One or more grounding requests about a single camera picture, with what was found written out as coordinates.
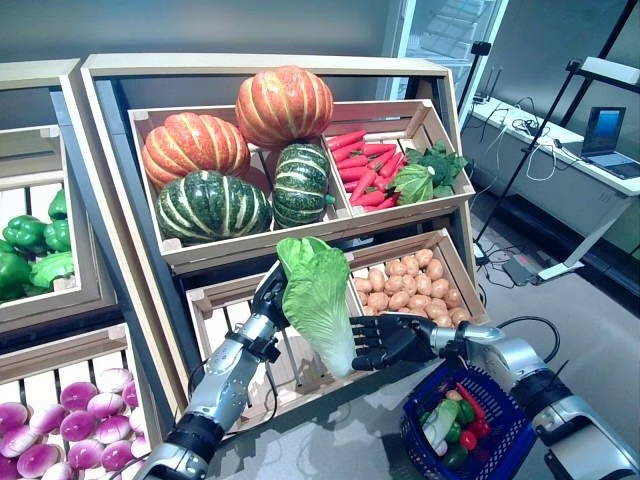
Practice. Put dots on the black tripod stand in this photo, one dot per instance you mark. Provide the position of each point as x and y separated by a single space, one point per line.
535 150

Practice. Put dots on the thin black camera stand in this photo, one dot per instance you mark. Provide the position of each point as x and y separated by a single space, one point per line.
481 48

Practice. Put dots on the wooden slat crate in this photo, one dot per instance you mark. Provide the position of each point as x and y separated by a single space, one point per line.
410 212
220 297
225 246
465 280
60 350
25 145

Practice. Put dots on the green broccoli with leaves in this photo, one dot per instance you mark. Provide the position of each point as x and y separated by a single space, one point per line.
442 162

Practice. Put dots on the green striped pumpkin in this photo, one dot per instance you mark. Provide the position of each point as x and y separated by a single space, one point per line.
300 185
215 207

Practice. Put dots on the black router with antennas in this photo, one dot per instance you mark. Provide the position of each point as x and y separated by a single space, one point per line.
482 96

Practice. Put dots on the white flat panel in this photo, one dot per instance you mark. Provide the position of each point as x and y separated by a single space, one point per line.
612 70

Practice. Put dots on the grey floor box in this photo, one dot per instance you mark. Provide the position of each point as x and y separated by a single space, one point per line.
520 269

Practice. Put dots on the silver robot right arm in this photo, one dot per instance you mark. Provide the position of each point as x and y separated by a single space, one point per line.
510 355

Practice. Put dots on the orange striped pumpkin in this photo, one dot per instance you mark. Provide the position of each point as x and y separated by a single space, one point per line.
285 105
195 150

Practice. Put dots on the red carrot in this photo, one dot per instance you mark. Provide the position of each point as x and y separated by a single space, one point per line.
346 140
363 185
377 149
347 154
369 199
390 164
352 173

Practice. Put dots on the red tomato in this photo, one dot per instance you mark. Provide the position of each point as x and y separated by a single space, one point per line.
468 440

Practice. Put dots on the power adapter block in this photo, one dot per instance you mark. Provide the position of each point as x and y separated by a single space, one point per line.
481 260

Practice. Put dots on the brown potato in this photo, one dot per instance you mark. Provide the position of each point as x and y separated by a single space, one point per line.
376 279
435 269
452 297
396 267
442 320
440 287
410 264
432 309
362 285
424 257
459 315

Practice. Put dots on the red bell pepper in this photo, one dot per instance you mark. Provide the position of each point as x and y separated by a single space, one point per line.
481 428

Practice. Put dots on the purple white turnip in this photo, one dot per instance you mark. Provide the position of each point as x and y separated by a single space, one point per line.
440 447
12 416
78 395
114 429
115 380
47 419
105 404
78 425

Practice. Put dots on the white desk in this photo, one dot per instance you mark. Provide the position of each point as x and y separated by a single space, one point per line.
565 195

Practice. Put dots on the open laptop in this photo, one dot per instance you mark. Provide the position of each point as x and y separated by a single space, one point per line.
607 137

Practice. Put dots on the round green cabbage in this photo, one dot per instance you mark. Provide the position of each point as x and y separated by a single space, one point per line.
52 267
415 182

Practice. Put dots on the long red chili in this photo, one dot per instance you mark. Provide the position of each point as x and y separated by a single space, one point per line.
470 400

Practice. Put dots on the orange round vegetable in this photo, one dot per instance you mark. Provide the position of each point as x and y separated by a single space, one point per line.
454 395

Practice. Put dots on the dark green bell pepper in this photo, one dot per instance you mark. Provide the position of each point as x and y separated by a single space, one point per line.
455 456

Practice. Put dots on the blue plastic shopping basket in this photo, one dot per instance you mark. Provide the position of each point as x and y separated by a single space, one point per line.
505 430

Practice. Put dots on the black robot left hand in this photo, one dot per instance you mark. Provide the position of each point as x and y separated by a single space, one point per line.
270 300

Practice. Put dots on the napa cabbage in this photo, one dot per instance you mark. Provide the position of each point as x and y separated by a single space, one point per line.
315 300
440 417

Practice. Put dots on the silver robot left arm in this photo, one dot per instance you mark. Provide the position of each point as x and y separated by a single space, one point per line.
225 375

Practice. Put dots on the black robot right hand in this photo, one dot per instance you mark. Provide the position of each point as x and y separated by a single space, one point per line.
400 337

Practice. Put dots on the wooden display shelf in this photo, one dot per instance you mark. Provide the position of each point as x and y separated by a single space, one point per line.
30 75
250 65

